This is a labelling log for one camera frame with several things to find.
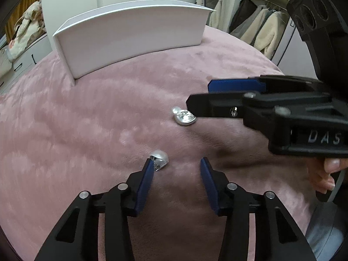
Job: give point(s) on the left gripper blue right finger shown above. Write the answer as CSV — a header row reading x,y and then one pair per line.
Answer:
x,y
215,183

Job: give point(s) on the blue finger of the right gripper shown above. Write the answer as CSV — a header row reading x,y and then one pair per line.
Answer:
x,y
216,105
230,85

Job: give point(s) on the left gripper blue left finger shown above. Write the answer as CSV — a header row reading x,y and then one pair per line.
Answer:
x,y
139,184

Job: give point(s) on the right human hand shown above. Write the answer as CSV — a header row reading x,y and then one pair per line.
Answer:
x,y
320,171

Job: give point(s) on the hanging grey jacket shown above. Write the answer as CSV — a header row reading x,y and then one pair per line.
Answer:
x,y
247,31

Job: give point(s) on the hanging cream garment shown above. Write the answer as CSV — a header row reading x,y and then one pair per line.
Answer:
x,y
269,36

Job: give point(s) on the hanging black garment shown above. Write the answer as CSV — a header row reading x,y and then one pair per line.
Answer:
x,y
245,10

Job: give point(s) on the white wardrobe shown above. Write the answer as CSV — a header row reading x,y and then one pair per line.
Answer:
x,y
291,56

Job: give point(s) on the pink fluffy blanket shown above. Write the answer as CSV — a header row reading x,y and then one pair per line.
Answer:
x,y
59,138

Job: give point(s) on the white storage box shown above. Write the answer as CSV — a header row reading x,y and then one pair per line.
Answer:
x,y
103,36

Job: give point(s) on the white drawer cabinet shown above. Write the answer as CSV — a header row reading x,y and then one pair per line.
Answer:
x,y
25,62

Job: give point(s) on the beige clothes pile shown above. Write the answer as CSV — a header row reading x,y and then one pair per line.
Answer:
x,y
28,28

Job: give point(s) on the mustard yellow curtain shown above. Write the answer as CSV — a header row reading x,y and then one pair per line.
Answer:
x,y
15,15

